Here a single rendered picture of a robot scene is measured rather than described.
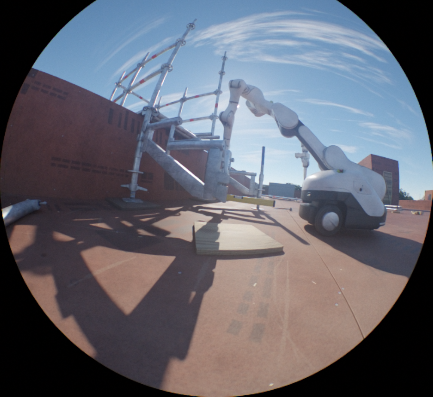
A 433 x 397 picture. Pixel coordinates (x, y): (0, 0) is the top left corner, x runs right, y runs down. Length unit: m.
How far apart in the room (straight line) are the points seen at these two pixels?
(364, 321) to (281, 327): 0.17
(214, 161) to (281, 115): 0.64
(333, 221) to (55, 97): 1.69
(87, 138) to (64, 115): 0.24
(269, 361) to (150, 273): 0.27
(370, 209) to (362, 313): 0.64
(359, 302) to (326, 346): 0.14
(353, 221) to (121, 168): 1.50
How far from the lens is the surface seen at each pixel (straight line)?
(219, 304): 0.27
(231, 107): 1.09
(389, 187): 10.54
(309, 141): 1.03
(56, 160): 1.01
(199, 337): 0.22
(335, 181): 0.79
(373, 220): 0.93
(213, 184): 0.60
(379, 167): 9.97
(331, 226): 0.81
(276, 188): 6.45
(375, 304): 0.39
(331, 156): 0.98
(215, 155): 0.62
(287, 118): 1.04
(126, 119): 1.17
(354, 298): 0.38
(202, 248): 0.41
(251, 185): 1.65
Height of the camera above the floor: 0.20
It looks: 3 degrees up
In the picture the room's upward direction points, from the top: 7 degrees clockwise
